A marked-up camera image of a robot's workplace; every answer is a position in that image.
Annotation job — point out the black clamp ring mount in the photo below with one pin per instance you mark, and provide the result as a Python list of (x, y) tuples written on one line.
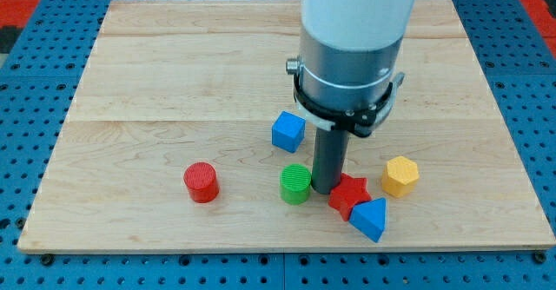
[(360, 122)]

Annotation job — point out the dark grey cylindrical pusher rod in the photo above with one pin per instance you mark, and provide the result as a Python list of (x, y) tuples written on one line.
[(329, 154)]

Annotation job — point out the blue triangle block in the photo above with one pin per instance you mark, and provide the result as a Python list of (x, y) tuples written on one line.
[(370, 218)]

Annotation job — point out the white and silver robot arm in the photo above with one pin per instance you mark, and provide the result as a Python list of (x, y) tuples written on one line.
[(344, 78)]

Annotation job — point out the green cylinder block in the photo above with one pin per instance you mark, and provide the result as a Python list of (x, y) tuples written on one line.
[(295, 180)]

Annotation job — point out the red star block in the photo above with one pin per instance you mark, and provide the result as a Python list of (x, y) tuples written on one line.
[(350, 192)]

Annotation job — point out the blue cube block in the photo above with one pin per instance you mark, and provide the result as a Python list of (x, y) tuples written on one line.
[(288, 131)]

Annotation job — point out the yellow hexagon block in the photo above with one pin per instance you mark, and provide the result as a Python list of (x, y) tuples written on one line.
[(400, 176)]

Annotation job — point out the red cylinder block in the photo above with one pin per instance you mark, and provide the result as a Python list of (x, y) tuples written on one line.
[(201, 182)]

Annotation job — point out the light wooden board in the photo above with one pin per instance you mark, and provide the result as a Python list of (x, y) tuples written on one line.
[(172, 83)]

